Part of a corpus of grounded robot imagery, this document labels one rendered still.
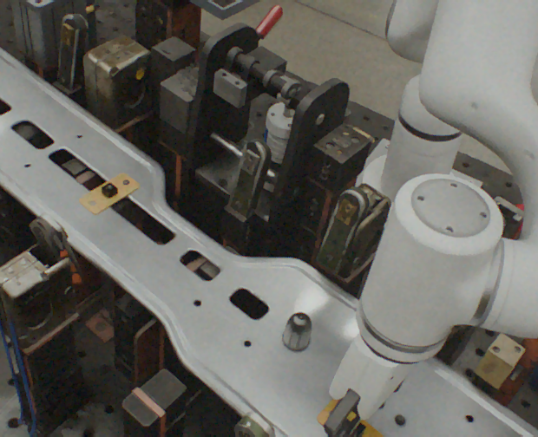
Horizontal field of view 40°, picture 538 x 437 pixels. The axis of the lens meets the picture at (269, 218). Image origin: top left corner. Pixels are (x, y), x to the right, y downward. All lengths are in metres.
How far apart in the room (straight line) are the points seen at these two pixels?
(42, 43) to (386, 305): 0.82
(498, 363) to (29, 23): 0.87
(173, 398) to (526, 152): 0.48
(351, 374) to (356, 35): 2.71
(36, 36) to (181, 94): 0.29
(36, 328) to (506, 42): 0.65
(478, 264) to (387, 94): 2.46
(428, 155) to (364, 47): 1.98
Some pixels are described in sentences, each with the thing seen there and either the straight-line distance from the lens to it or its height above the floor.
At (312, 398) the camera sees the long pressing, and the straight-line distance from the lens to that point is 0.88.
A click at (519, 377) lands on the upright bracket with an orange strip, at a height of 1.01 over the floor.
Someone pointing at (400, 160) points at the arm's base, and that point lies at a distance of 1.34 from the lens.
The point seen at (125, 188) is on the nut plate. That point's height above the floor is 1.00.
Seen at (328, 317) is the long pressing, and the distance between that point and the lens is 0.95.
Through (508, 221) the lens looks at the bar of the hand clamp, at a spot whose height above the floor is 1.20.
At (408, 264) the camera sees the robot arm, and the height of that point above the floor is 1.34.
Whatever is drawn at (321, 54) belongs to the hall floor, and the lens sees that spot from 3.16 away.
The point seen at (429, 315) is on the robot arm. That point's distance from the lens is 0.61.
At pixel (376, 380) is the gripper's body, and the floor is 1.19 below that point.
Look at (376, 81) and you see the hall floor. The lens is 3.07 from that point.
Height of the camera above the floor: 1.76
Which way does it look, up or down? 47 degrees down
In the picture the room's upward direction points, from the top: 10 degrees clockwise
